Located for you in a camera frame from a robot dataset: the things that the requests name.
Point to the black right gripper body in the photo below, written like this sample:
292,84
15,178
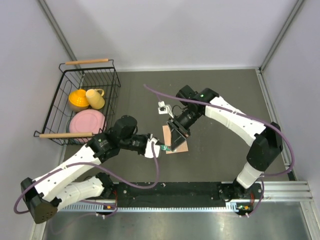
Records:
182,123

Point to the white green glue stick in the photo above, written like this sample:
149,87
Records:
166,148

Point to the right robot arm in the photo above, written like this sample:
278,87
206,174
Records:
264,141

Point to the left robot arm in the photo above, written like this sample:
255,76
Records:
44,196

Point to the pink plate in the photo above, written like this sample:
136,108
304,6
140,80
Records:
87,121

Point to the yellow mug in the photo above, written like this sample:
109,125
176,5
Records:
95,98

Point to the orange bowl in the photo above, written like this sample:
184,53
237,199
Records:
77,100

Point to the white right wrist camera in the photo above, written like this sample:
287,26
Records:
165,109

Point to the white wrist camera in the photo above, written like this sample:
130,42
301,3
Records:
165,109
153,147

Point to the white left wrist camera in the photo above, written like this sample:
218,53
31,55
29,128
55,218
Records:
153,147

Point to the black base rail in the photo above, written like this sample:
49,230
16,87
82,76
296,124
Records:
174,197

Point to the black wire basket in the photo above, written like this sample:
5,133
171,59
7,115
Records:
79,74

